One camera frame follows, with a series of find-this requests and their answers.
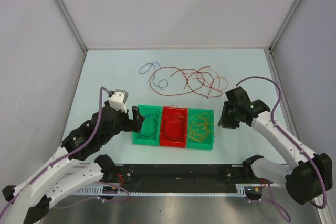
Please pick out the right green plastic bin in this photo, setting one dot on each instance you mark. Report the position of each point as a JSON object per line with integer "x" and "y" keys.
{"x": 200, "y": 129}

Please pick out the left green plastic bin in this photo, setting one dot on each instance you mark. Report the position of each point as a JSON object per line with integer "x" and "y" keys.
{"x": 150, "y": 131}

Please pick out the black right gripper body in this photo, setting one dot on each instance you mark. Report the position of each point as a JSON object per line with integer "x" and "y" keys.
{"x": 233, "y": 116}

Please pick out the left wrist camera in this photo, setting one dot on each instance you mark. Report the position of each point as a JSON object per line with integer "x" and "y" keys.
{"x": 117, "y": 100}

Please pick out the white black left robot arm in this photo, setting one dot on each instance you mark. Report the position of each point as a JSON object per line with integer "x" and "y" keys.
{"x": 42, "y": 190}

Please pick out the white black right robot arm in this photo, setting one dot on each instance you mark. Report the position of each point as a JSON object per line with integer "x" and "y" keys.
{"x": 305, "y": 174}

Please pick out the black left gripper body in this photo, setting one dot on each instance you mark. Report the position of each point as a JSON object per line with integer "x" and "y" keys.
{"x": 124, "y": 123}

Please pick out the slotted cable duct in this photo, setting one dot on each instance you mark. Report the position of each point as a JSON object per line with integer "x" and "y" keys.
{"x": 109, "y": 191}

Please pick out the green plastic bin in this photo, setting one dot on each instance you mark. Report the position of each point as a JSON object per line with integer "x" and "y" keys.
{"x": 150, "y": 131}
{"x": 200, "y": 129}

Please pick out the red plastic bin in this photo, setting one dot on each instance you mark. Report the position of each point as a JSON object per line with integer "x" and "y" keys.
{"x": 173, "y": 128}

